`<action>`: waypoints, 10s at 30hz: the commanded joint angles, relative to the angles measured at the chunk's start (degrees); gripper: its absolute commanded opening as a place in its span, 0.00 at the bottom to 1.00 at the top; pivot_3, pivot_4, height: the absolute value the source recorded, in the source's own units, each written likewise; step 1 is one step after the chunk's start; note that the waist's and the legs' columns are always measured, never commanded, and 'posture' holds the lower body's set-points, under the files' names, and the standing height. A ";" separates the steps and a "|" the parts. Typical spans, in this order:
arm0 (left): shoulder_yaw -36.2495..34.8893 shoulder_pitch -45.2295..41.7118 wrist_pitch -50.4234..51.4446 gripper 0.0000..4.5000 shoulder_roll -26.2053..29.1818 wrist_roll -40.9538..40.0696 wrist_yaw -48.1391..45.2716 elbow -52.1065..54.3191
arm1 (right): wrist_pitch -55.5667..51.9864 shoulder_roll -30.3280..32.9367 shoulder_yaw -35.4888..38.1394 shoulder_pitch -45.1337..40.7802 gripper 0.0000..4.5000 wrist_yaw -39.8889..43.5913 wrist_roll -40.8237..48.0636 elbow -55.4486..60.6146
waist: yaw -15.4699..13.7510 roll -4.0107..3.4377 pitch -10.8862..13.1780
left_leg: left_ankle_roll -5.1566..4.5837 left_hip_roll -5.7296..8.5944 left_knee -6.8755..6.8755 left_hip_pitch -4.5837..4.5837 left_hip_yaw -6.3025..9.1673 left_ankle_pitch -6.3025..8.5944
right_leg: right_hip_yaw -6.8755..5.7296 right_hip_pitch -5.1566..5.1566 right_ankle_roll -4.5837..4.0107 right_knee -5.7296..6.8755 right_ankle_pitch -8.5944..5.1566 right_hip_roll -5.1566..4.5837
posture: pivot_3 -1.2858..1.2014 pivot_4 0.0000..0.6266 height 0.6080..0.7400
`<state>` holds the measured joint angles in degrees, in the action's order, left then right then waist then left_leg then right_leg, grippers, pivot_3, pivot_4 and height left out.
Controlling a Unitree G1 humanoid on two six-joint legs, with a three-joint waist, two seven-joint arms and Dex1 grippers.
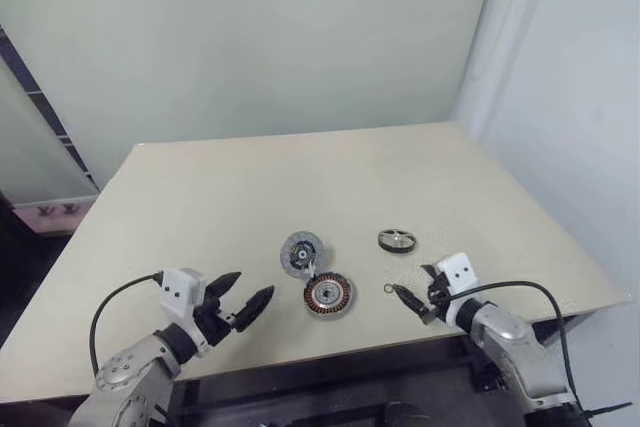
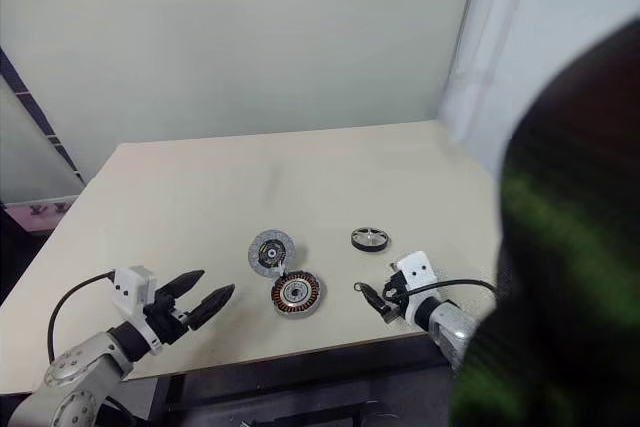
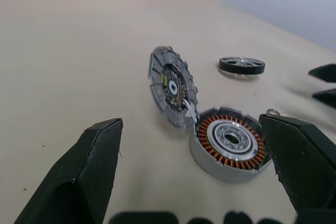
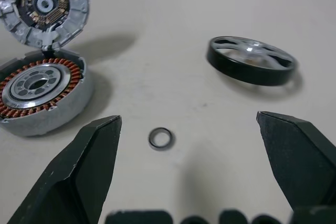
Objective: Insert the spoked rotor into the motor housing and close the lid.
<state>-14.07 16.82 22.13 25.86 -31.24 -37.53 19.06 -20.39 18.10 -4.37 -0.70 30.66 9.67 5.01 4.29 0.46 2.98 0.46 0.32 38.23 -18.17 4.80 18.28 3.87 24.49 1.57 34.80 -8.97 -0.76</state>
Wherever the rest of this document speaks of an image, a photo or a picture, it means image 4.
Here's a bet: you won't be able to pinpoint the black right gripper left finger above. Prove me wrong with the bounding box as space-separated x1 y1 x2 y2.
4 115 123 224

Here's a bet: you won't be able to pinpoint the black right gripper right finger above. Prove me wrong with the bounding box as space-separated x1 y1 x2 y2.
256 111 336 211

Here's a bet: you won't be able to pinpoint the black rotor ring silver spokes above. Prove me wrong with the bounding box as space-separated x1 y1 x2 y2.
206 36 295 87

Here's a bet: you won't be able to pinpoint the grey motor base copper windings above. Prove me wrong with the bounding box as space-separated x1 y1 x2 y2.
0 49 95 137

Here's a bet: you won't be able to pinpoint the small clear round object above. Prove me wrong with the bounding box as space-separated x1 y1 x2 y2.
0 0 91 51

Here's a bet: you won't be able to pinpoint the small black metal ring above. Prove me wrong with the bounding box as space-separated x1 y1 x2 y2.
148 127 176 153

